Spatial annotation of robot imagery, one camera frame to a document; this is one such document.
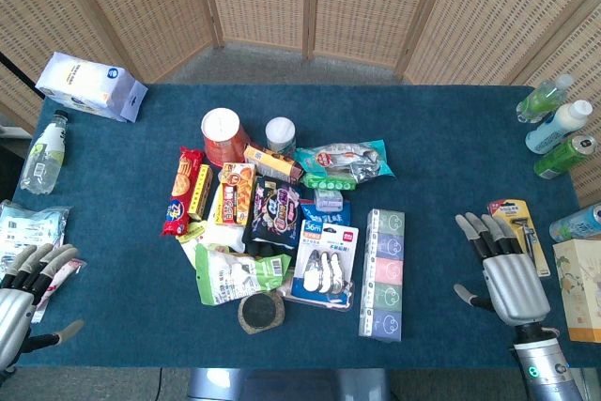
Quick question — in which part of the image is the yellow brown carton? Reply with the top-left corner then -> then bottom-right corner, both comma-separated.
242,144 -> 306,185

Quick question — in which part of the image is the white blue drink bottle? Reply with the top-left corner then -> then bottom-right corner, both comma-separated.
524,99 -> 594,155

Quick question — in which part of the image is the green white starch bag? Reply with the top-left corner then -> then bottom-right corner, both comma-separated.
193,242 -> 294,307

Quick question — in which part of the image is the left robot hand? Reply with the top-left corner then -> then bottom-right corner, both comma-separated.
0,243 -> 88,374

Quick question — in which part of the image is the green wrapped pack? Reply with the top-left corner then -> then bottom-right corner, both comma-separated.
300,172 -> 359,193

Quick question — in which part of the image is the woven bamboo folding screen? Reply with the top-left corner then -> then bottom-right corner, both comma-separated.
0,0 -> 601,208

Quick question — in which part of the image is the red paper cup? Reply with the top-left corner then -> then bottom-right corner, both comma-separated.
200,107 -> 253,169

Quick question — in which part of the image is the glass jar black lid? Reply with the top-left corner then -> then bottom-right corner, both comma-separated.
236,291 -> 286,337

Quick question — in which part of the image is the blue table mat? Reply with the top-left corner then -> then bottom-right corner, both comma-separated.
9,83 -> 601,369

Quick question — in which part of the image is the pink white sachet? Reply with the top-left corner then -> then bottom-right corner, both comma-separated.
31,256 -> 88,326

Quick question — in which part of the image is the green drink bottle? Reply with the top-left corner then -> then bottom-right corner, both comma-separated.
516,72 -> 576,125

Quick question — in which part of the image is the beige floral box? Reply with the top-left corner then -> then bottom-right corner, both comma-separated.
552,238 -> 601,344

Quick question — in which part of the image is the correction tape blister pack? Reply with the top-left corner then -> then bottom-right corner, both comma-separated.
290,218 -> 360,309

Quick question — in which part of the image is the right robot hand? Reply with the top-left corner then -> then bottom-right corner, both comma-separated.
453,212 -> 552,328

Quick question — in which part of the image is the light blue drink can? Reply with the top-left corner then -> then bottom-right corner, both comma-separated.
548,203 -> 601,243

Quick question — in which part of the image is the blue white pouch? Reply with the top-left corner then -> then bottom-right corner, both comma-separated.
299,198 -> 352,229

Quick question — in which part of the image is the narrow yellow red box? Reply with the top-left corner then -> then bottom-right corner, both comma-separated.
187,163 -> 214,223

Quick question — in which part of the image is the green drink can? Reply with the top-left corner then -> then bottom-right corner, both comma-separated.
532,133 -> 598,180

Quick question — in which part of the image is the grey robot torso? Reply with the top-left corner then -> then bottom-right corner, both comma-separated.
186,367 -> 392,401

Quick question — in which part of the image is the white green-edged packet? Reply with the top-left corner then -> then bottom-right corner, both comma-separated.
176,221 -> 208,271

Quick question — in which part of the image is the small purple clear box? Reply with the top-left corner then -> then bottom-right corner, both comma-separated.
313,188 -> 346,213

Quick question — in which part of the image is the black purple printed bag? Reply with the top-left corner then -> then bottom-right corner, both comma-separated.
243,176 -> 302,253

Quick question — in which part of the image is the multicolour tissue pack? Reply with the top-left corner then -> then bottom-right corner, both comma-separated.
358,208 -> 407,344

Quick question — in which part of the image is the red biscuit pack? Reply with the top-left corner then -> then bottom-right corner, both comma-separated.
161,146 -> 207,239

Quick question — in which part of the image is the yellow orange curry box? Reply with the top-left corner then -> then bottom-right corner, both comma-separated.
215,162 -> 257,227

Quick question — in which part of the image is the teal fish snack bag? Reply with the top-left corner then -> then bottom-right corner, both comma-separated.
293,138 -> 397,185

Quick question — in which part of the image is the wet wipes pack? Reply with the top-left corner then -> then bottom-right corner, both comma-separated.
0,199 -> 72,276

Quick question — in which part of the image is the clear bottle black cap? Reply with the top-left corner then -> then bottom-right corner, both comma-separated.
19,109 -> 69,196

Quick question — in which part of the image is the razor blister pack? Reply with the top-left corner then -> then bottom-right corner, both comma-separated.
485,198 -> 552,279

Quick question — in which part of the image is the white blue tissue pack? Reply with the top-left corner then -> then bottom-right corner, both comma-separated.
34,51 -> 149,124

